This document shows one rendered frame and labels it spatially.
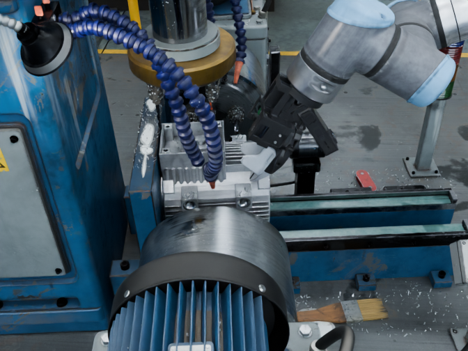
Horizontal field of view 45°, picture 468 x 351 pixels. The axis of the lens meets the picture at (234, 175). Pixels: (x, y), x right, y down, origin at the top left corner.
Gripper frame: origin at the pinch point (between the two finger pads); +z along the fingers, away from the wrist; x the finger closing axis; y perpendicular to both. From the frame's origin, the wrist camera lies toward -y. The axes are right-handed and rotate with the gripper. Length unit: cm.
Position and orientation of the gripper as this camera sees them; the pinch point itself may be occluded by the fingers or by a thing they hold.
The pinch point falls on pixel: (258, 176)
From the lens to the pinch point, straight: 105.8
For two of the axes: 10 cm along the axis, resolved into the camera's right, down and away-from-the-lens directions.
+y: -8.8, -3.5, -3.2
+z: -4.8, 6.9, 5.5
